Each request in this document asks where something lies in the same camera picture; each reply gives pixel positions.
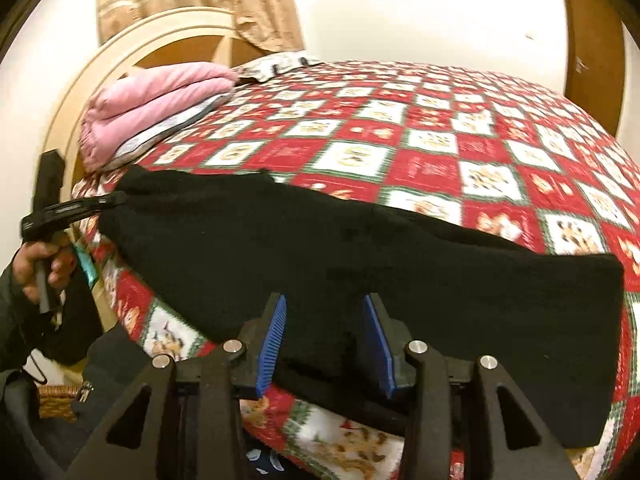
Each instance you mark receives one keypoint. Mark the teal plastic item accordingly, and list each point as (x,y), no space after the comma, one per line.
(87,262)

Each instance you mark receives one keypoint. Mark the cream and brown headboard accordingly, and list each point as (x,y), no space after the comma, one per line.
(165,35)

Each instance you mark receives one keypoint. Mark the person's left hand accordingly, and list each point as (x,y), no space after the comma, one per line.
(27,270)

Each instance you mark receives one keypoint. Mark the pink folded quilt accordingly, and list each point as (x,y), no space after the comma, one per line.
(150,95)

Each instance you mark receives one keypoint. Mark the brown wooden door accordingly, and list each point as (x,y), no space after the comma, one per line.
(595,50)

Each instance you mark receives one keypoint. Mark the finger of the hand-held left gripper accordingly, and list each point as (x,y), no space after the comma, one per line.
(90,206)

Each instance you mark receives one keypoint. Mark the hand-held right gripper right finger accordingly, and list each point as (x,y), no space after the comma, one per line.
(380,345)

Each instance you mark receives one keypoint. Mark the patterned pillow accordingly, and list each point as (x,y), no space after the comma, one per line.
(275,65)

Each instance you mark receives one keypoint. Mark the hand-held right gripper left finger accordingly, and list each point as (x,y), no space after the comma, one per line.
(272,345)

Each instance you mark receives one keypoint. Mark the wicker basket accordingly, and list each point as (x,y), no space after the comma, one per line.
(55,402)

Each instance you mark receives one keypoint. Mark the bed with red patchwork cover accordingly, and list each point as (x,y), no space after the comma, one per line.
(450,140)

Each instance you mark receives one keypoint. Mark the dark grey zipped jacket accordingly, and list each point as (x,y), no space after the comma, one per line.
(115,355)

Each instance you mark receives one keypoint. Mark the black pants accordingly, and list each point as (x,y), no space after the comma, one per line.
(300,250)

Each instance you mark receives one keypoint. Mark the person's left forearm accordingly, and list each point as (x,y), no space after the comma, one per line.
(10,320)

